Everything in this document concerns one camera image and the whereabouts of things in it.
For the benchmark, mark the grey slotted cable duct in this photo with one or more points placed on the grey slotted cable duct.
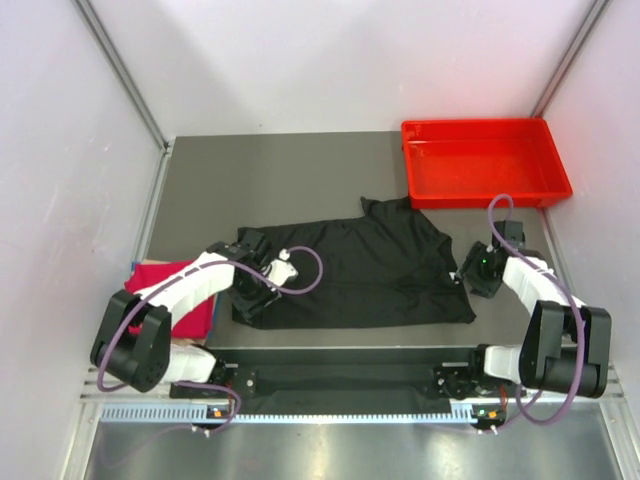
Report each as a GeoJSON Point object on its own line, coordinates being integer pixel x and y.
{"type": "Point", "coordinates": [457, 413]}

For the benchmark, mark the right aluminium corner post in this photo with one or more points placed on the right aluminium corner post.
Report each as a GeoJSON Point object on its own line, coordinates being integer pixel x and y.
{"type": "Point", "coordinates": [593, 15]}

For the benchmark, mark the black t shirt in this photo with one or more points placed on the black t shirt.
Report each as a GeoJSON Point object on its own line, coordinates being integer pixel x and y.
{"type": "Point", "coordinates": [390, 267]}

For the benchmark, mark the red plastic bin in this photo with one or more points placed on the red plastic bin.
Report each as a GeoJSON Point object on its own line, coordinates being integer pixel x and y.
{"type": "Point", "coordinates": [465, 163]}

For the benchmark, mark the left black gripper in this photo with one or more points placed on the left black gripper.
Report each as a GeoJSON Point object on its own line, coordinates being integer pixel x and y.
{"type": "Point", "coordinates": [249, 309]}

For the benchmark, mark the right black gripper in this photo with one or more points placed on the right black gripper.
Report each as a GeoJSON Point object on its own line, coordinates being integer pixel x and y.
{"type": "Point", "coordinates": [469, 271]}

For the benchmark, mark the aluminium corner post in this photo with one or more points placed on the aluminium corner post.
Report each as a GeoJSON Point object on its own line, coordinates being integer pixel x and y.
{"type": "Point", "coordinates": [593, 15]}
{"type": "Point", "coordinates": [101, 36]}

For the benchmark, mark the left aluminium corner post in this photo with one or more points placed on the left aluminium corner post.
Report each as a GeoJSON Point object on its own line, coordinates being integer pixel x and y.
{"type": "Point", "coordinates": [101, 36]}

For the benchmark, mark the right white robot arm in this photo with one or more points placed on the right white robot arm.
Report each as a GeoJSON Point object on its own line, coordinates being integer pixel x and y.
{"type": "Point", "coordinates": [564, 338]}

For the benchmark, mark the red folded t shirt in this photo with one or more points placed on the red folded t shirt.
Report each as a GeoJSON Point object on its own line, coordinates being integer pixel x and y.
{"type": "Point", "coordinates": [160, 280]}

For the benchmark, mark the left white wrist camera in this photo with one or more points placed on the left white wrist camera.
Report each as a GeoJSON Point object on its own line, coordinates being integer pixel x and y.
{"type": "Point", "coordinates": [281, 271]}

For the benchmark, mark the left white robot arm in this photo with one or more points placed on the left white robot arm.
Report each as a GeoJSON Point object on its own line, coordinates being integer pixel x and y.
{"type": "Point", "coordinates": [134, 347]}

